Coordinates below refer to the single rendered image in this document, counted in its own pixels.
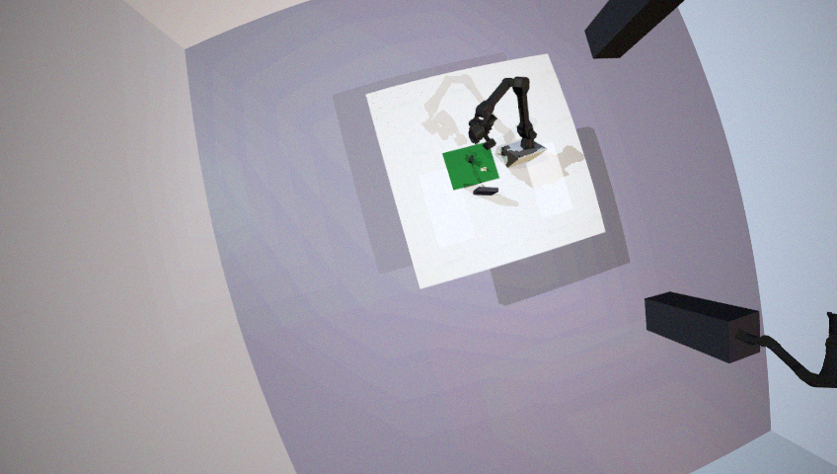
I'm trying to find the green circuit board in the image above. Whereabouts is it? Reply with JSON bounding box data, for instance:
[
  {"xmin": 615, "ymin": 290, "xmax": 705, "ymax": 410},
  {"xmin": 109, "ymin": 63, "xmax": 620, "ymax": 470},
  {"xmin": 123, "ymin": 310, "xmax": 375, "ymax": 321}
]
[{"xmin": 442, "ymin": 143, "xmax": 499, "ymax": 191}]

